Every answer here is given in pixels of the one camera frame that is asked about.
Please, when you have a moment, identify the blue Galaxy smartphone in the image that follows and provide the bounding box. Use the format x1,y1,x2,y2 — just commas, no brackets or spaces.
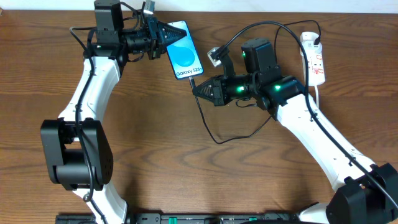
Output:
167,21,203,80

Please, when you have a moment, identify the black USB charging cable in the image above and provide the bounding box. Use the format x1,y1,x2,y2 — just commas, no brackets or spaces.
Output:
188,19,322,145

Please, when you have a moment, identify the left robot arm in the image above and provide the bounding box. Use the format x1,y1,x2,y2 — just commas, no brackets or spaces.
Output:
40,1,188,223

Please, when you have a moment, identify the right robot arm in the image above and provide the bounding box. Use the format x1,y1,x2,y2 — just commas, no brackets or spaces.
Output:
193,38,397,223

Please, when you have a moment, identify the white power strip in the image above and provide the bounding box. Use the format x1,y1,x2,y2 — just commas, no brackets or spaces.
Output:
305,49,325,86

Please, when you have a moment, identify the white USB wall charger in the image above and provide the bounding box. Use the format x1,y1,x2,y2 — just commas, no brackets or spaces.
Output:
300,32,323,56

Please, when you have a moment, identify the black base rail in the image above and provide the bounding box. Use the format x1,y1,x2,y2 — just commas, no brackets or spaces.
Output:
55,212,299,224

